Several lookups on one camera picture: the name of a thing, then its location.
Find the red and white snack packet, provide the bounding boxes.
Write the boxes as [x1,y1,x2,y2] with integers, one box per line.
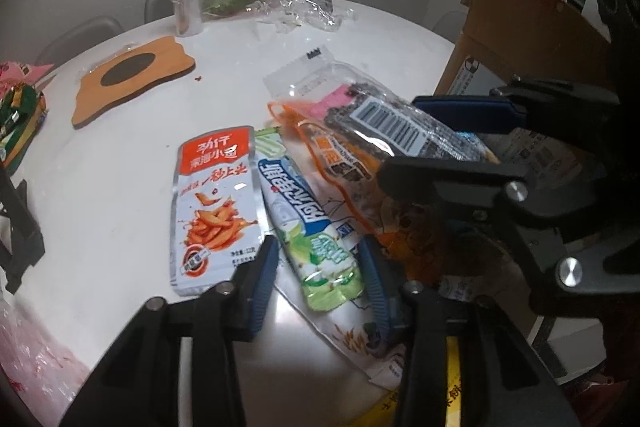
[169,124,266,299]

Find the wooden cat-shaped coaster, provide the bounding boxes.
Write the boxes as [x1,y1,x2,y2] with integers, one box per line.
[70,35,197,128]

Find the brown cardboard box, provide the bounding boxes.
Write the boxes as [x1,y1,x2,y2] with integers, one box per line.
[431,0,618,348]

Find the black folding stand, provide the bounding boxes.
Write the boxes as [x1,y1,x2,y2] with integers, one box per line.
[0,164,47,295]

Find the yellow snack packet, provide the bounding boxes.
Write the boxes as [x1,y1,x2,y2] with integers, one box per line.
[350,334,463,427]

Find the green and white snack packet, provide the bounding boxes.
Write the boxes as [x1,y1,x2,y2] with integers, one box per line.
[254,127,366,314]

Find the crumpled clear plastic wrapper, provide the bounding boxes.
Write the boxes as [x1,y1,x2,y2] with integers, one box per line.
[260,0,357,36]

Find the green snack bag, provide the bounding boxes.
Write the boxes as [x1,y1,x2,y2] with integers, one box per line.
[0,82,49,174]

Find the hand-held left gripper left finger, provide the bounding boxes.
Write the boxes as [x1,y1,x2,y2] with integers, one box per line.
[60,234,281,427]

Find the pink plastic bag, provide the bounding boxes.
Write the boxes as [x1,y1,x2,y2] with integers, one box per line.
[0,299,92,427]

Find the white oat print snack packet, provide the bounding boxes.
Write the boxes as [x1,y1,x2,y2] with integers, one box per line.
[274,207,408,390]

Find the clear dark seed snack packet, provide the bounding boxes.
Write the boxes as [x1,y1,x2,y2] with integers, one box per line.
[262,47,501,168]

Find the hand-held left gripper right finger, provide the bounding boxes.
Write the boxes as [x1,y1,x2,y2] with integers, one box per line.
[357,238,581,427]

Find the orange chicken foot snack packet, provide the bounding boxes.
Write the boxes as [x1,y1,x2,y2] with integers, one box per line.
[267,99,451,278]

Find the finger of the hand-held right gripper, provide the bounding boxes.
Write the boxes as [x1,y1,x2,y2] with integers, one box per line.
[375,156,601,314]
[412,77,622,144]

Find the pink snack packet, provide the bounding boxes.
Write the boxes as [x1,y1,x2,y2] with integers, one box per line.
[0,60,55,84]

